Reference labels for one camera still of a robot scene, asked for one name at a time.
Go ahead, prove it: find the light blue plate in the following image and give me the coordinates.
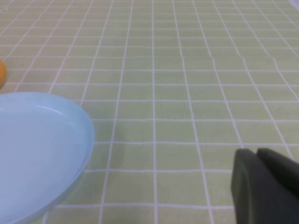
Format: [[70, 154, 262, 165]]
[[0, 91, 95, 224]]

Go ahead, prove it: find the yellow orange mango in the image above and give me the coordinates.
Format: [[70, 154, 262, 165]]
[[0, 59, 8, 87]]

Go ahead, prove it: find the green checked tablecloth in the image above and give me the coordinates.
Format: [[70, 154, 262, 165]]
[[0, 0, 299, 224]]

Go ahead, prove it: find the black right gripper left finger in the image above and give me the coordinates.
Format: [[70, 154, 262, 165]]
[[230, 148, 299, 224]]

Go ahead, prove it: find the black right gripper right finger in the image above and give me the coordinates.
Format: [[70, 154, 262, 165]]
[[256, 147, 299, 203]]

